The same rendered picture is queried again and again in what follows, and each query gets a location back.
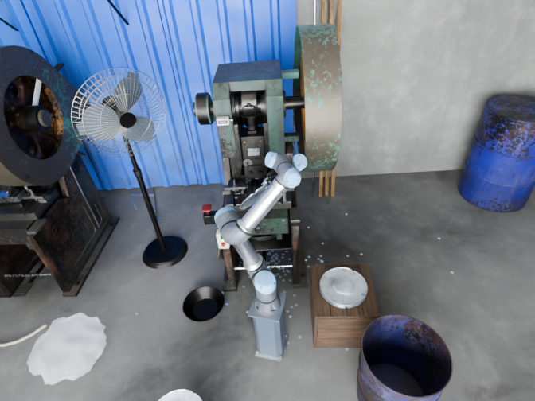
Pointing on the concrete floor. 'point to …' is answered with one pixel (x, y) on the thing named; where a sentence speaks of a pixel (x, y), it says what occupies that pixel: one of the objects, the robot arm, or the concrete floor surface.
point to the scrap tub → (402, 361)
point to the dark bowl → (203, 303)
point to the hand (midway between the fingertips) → (266, 184)
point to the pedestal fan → (109, 115)
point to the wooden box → (351, 318)
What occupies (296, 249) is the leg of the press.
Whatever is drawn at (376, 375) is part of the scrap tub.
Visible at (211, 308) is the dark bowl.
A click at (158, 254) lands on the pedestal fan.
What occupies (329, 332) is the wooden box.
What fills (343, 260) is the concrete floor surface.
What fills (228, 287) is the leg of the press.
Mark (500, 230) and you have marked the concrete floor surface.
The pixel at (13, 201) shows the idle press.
